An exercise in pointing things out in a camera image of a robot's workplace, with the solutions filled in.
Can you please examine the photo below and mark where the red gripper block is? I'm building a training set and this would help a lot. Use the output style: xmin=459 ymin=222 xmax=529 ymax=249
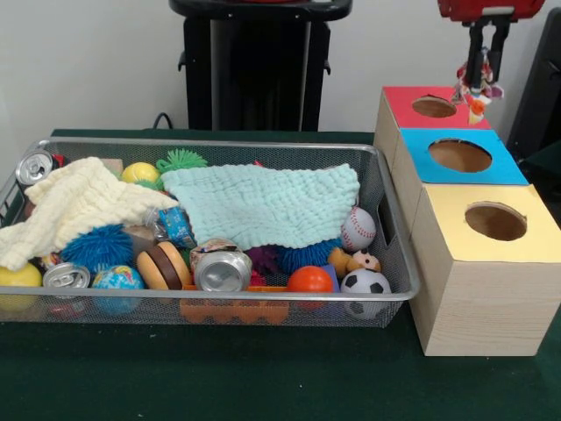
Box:
xmin=437 ymin=0 xmax=547 ymax=89

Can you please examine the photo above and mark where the colourful paper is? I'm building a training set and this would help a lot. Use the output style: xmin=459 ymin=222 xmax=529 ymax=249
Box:
xmin=451 ymin=61 xmax=505 ymax=126

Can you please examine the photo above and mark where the light blue muslin cloth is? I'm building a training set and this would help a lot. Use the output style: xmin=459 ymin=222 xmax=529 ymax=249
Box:
xmin=160 ymin=162 xmax=361 ymax=250

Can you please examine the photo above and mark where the shallow metal mesh bin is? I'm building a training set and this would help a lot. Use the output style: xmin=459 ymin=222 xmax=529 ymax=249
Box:
xmin=0 ymin=136 xmax=422 ymax=329

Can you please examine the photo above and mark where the wooden box with three holes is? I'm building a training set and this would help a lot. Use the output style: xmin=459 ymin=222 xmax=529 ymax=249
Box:
xmin=373 ymin=85 xmax=561 ymax=357

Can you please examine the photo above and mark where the dark green tablecloth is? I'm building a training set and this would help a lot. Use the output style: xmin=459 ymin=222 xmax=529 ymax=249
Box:
xmin=516 ymin=142 xmax=561 ymax=207
xmin=0 ymin=127 xmax=561 ymax=421

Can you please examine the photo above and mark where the white baseball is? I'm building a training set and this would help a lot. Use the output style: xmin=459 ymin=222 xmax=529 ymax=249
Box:
xmin=340 ymin=206 xmax=378 ymax=252

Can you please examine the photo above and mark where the black and white soccer ball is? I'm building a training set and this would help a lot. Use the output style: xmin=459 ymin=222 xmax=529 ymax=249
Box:
xmin=339 ymin=268 xmax=393 ymax=319

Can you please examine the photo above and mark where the blue fuzzy toy with eyes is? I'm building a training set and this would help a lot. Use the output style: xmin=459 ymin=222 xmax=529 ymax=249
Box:
xmin=275 ymin=239 xmax=344 ymax=275

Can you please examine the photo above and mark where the orange ball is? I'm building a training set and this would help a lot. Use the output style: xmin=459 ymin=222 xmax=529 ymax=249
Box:
xmin=287 ymin=265 xmax=335 ymax=308

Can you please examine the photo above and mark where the crushed silver can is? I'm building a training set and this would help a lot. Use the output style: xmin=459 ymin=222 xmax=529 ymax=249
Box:
xmin=190 ymin=239 xmax=254 ymax=293

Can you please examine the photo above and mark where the toy hamburger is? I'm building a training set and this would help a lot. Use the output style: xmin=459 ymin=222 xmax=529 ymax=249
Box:
xmin=135 ymin=240 xmax=193 ymax=290

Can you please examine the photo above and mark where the globe print ball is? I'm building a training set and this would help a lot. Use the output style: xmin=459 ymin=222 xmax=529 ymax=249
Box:
xmin=90 ymin=265 xmax=146 ymax=316

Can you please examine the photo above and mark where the dark blue spiky ball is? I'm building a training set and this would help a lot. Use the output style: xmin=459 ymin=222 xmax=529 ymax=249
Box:
xmin=60 ymin=224 xmax=135 ymax=273

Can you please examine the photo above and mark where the cream muslin cloth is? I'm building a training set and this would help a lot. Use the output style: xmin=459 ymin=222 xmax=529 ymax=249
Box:
xmin=0 ymin=156 xmax=179 ymax=272

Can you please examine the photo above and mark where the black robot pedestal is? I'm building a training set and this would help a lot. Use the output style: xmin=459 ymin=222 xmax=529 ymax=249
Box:
xmin=168 ymin=0 xmax=354 ymax=132

